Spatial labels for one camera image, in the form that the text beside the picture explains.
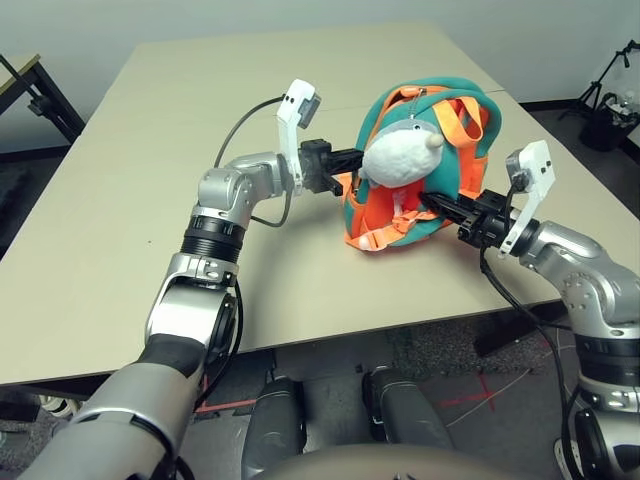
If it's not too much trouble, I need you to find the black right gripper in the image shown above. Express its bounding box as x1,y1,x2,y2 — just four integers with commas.
418,191,516,247

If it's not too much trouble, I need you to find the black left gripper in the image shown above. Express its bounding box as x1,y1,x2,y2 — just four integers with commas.
298,139,366,197

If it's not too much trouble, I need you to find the grey white plush toy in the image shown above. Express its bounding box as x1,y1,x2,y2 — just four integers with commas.
360,118,444,189

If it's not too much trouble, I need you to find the teal and orange backpack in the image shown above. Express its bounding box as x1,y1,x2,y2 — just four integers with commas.
342,75,503,253

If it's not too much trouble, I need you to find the black table foot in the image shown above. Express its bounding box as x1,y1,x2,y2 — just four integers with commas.
472,319,539,357
0,387,41,421

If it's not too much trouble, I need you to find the black mesh waste bin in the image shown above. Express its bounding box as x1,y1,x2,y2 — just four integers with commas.
579,92,640,153

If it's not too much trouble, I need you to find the black tripod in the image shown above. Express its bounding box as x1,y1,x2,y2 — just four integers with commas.
558,42,640,121

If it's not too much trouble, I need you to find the grey robot right leg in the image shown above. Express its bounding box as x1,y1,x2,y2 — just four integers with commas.
363,367,454,451

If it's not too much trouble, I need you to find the grey robot leg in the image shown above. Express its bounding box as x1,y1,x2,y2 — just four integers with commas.
363,367,454,451
243,379,306,479

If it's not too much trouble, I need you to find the grey robot left leg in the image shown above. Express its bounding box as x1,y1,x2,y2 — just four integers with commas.
243,379,306,479

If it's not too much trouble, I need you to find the grey robot torso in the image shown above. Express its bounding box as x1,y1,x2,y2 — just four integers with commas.
259,444,506,480

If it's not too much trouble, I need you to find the black framed side table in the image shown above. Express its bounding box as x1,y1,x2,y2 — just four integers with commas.
0,52,86,151

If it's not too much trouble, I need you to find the black rod with clamp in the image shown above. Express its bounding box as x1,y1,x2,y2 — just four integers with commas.
0,54,49,119

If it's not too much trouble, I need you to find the white caster wheel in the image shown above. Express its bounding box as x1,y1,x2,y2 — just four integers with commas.
42,394,81,417

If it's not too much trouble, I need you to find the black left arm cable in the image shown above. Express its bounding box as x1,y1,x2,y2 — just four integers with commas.
194,97,292,416

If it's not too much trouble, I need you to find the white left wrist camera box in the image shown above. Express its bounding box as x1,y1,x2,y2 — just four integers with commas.
273,78,324,194

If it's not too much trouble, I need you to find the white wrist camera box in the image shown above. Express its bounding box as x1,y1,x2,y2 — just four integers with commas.
273,78,324,194
497,140,557,259

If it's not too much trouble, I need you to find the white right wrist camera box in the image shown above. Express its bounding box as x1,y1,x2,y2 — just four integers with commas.
497,140,557,259

